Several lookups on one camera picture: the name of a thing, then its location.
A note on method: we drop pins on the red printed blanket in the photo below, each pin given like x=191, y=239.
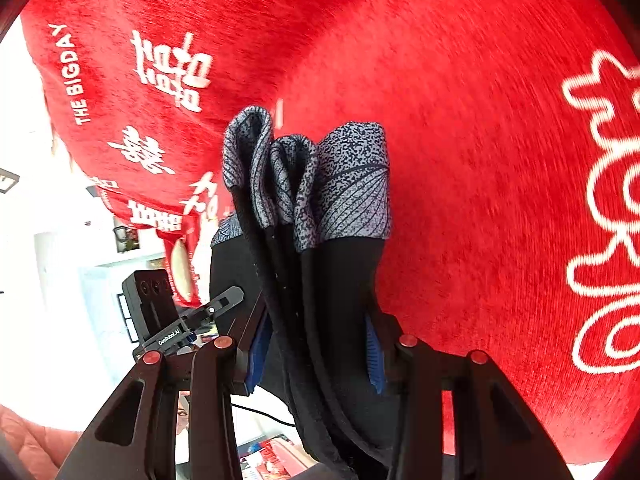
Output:
x=450, y=110

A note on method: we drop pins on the black pants with grey waistband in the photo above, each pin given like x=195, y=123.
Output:
x=340, y=285

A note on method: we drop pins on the person's left forearm pink sleeve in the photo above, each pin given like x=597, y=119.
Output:
x=35, y=440

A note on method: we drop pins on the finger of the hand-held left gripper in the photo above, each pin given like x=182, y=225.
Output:
x=222, y=302

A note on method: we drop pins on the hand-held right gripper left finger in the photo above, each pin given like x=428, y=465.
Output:
x=257, y=355

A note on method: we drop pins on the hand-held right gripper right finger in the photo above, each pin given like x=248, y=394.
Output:
x=376, y=360

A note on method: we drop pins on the red printed booklet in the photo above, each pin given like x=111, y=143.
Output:
x=272, y=455

